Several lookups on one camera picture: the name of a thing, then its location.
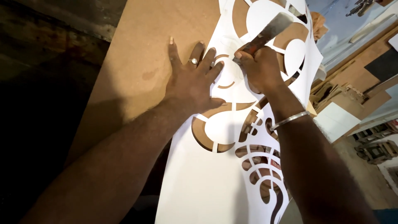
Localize person's right hand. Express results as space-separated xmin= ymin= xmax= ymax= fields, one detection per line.
xmin=233 ymin=45 xmax=284 ymax=95

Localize silver metal bangle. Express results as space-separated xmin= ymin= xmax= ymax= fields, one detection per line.
xmin=269 ymin=111 xmax=311 ymax=132

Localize white board sheet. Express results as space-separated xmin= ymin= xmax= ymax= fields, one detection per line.
xmin=313 ymin=102 xmax=362 ymax=144

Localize black sheet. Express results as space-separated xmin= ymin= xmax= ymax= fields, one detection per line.
xmin=364 ymin=47 xmax=398 ymax=83

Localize brown fibreboard sheet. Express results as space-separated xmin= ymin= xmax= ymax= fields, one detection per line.
xmin=64 ymin=0 xmax=313 ymax=168

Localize heap of wood offcuts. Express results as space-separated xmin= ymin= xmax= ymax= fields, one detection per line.
xmin=309 ymin=19 xmax=398 ymax=125

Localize crumpled brown paper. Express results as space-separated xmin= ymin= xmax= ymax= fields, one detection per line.
xmin=310 ymin=11 xmax=329 ymax=41

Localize white paper cutout stencil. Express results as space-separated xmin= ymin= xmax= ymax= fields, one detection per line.
xmin=155 ymin=0 xmax=324 ymax=224

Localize person's left hand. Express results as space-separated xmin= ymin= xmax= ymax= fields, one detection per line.
xmin=164 ymin=37 xmax=228 ymax=114

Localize metal scraper with red handle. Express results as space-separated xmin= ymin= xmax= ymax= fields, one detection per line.
xmin=233 ymin=12 xmax=294 ymax=65

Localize carved wooden frame pieces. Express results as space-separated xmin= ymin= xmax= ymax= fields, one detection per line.
xmin=351 ymin=120 xmax=398 ymax=165

